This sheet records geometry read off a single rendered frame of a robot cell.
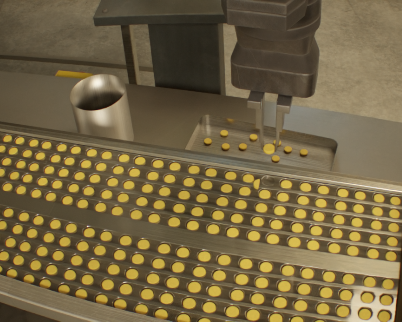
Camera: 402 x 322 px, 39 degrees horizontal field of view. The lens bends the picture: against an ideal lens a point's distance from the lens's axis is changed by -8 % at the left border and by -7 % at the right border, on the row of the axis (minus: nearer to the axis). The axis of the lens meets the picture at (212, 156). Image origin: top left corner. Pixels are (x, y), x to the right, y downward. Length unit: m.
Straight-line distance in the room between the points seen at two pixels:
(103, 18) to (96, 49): 1.59
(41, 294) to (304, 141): 0.46
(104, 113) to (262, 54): 0.34
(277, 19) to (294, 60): 0.11
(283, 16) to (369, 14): 2.35
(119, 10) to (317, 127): 0.35
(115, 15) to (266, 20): 0.55
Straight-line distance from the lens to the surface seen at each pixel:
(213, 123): 0.87
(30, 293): 0.54
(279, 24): 0.40
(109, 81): 0.85
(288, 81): 0.51
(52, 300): 0.53
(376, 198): 0.59
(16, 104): 0.99
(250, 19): 0.40
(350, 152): 0.84
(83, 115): 0.80
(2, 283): 0.55
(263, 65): 0.50
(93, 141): 0.65
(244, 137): 0.85
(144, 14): 0.91
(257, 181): 0.59
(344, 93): 2.22
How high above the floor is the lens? 1.39
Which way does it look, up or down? 45 degrees down
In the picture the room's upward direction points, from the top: 3 degrees counter-clockwise
